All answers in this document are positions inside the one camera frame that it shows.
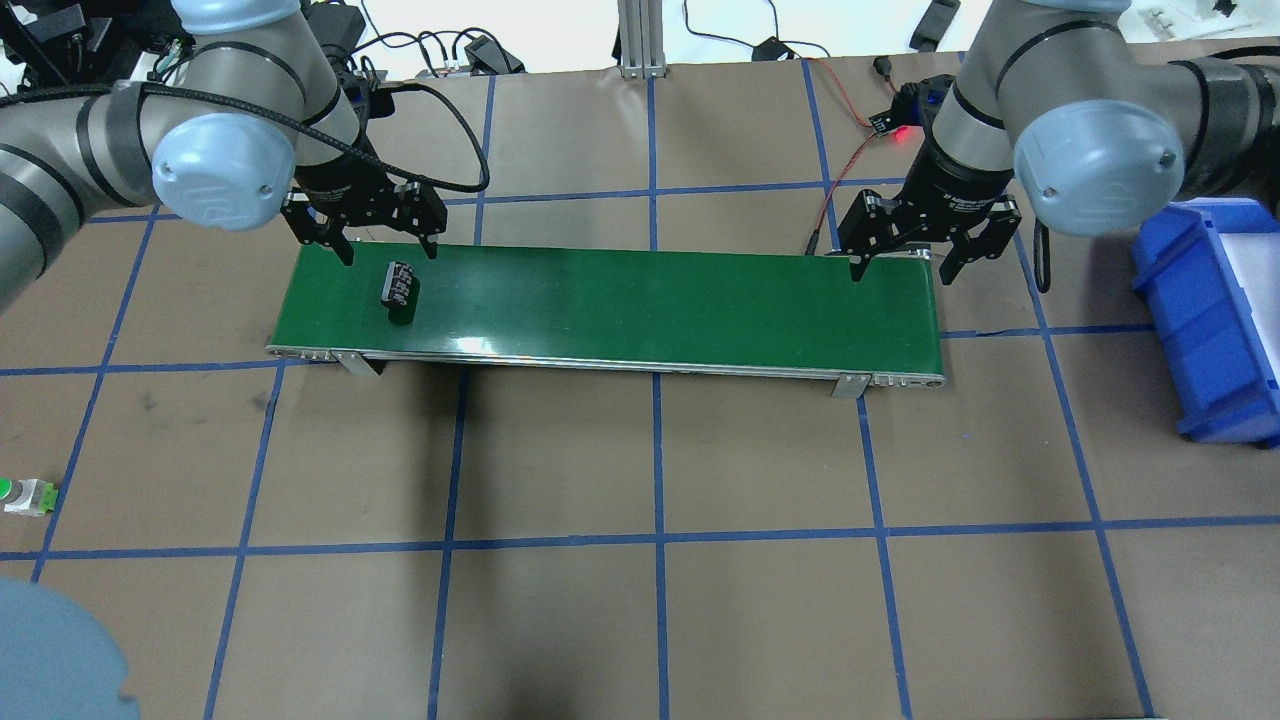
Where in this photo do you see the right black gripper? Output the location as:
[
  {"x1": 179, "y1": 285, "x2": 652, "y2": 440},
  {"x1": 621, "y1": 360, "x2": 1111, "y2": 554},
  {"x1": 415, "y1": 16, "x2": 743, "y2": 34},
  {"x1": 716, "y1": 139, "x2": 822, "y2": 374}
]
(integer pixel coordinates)
[{"x1": 838, "y1": 176, "x2": 1021, "y2": 286}]

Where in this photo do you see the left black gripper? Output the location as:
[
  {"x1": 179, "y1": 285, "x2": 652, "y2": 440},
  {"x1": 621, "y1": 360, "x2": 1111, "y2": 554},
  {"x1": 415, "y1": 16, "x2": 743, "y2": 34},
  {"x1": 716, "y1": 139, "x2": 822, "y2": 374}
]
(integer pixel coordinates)
[{"x1": 282, "y1": 165, "x2": 448, "y2": 266}]

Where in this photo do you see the dark cylindrical capacitor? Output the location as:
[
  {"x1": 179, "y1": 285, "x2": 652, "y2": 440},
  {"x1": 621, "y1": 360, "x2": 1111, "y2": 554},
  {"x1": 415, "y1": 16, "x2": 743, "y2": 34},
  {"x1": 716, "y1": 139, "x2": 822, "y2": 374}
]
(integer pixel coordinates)
[{"x1": 379, "y1": 261, "x2": 420, "y2": 325}]

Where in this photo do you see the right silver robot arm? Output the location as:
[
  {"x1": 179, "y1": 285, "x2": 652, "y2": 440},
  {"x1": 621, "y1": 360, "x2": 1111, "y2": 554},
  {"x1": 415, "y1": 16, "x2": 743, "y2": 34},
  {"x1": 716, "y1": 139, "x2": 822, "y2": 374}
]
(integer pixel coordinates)
[{"x1": 838, "y1": 1, "x2": 1279, "y2": 283}]

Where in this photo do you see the green conveyor belt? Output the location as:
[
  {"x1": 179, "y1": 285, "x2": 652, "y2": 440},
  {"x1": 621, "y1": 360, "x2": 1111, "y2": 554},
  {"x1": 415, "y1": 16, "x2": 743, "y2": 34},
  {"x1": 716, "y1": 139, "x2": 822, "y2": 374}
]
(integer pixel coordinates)
[{"x1": 268, "y1": 243, "x2": 946, "y2": 397}]

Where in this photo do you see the small sensor circuit board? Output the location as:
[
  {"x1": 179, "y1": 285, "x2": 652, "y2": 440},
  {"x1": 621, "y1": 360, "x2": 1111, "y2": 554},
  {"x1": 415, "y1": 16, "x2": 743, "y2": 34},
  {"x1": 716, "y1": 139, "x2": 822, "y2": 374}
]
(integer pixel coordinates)
[{"x1": 867, "y1": 109, "x2": 915, "y2": 137}]

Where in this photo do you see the black power adapter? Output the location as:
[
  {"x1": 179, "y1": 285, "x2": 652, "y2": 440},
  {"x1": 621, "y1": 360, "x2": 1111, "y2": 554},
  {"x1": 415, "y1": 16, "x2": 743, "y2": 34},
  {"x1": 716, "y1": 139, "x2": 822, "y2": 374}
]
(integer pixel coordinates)
[{"x1": 750, "y1": 36, "x2": 797, "y2": 61}]

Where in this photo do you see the blue plastic bin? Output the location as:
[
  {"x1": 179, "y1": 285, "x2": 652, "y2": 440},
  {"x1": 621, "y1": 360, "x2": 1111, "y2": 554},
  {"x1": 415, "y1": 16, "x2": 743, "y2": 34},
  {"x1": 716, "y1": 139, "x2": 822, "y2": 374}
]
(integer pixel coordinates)
[{"x1": 1132, "y1": 199, "x2": 1279, "y2": 448}]

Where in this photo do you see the green push button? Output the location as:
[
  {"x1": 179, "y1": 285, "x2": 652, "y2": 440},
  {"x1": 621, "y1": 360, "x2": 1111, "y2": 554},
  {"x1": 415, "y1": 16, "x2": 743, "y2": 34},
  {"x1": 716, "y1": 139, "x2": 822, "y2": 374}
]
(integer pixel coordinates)
[{"x1": 1, "y1": 477, "x2": 59, "y2": 518}]

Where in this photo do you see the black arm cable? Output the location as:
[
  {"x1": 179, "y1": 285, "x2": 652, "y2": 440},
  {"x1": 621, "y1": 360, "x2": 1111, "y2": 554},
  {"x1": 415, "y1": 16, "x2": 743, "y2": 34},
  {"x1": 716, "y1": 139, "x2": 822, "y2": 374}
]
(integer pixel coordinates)
[{"x1": 0, "y1": 79, "x2": 492, "y2": 196}]

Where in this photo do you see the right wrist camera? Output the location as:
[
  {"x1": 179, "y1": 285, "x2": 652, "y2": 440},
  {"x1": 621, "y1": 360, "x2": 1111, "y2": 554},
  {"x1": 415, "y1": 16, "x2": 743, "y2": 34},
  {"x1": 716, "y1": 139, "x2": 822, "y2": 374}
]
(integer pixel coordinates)
[{"x1": 890, "y1": 74, "x2": 956, "y2": 132}]

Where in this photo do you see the red black wire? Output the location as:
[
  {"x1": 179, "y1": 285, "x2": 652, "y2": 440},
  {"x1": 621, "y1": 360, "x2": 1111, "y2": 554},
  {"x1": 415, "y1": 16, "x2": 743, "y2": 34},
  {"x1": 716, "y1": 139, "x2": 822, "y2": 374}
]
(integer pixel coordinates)
[{"x1": 800, "y1": 55, "x2": 916, "y2": 256}]

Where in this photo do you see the aluminium frame post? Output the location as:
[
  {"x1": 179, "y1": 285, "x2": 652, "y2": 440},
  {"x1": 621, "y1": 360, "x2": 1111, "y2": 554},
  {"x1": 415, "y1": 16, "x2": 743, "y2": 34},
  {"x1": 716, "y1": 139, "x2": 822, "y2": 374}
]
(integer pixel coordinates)
[{"x1": 616, "y1": 0, "x2": 668, "y2": 79}]

